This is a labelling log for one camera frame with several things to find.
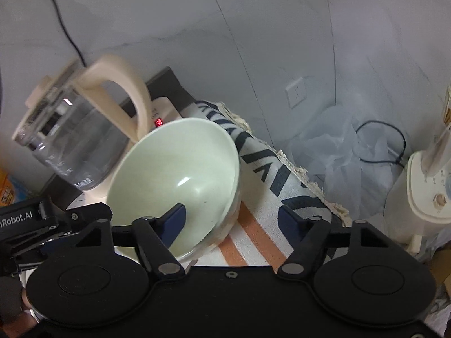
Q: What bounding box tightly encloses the cardboard box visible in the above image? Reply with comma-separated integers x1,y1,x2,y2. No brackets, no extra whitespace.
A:
422,246,451,311

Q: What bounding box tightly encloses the patterned white cloth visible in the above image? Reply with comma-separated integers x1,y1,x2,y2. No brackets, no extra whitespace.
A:
65,100,353,268

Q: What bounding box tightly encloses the white wall socket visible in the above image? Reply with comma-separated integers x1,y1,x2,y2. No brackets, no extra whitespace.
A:
285,76,307,109

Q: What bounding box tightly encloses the glass kettle with cream handle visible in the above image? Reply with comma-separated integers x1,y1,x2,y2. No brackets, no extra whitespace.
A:
12,54,152,192

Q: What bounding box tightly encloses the cream floor fan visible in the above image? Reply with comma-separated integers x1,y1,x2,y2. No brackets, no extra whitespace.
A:
382,84,451,254

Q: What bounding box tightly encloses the orange packet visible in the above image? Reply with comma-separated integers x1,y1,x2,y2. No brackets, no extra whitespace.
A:
0,167,27,208

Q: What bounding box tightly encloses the black floor cable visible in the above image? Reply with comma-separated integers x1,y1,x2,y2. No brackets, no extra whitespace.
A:
354,120,408,166

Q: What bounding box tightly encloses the pale green bowl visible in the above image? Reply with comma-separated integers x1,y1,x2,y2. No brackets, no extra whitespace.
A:
106,118,243,259

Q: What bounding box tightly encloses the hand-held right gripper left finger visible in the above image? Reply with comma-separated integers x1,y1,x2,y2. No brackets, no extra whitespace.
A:
76,202,187,277

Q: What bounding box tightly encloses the person's left hand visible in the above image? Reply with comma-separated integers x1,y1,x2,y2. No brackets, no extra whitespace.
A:
0,276,39,338

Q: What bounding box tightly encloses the black kettle cable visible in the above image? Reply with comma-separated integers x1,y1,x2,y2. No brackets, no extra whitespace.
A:
17,0,87,67

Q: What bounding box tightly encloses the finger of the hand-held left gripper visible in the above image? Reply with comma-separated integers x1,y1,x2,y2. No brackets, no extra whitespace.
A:
53,202,114,235
19,231,85,265

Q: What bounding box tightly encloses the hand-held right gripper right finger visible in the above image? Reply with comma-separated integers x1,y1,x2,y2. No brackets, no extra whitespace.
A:
277,205,392,276

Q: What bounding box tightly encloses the translucent plastic sheet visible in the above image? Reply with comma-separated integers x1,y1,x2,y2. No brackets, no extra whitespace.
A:
282,104,413,219

